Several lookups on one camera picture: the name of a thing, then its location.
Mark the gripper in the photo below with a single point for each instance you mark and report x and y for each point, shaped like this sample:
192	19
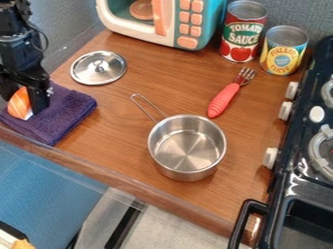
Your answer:
24	76

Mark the orange toy sushi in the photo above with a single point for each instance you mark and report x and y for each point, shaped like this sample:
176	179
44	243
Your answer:
19	105

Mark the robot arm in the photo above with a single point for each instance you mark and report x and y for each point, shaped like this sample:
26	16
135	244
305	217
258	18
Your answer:
17	35

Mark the purple cloth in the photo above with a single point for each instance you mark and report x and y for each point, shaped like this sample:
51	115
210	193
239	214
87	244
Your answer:
60	115

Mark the silver lid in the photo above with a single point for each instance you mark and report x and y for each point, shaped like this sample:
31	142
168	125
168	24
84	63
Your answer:
98	67

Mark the toy microwave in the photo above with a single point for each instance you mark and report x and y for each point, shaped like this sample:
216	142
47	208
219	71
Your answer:
173	19

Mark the silver pot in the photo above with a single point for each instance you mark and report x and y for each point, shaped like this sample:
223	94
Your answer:
187	147

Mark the red tomato can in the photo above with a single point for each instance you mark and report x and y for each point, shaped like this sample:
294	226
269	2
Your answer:
242	32

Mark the yellow pineapple can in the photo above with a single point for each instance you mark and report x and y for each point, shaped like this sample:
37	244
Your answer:
282	52

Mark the toy stove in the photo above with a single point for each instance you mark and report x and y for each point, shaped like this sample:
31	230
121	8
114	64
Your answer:
303	155

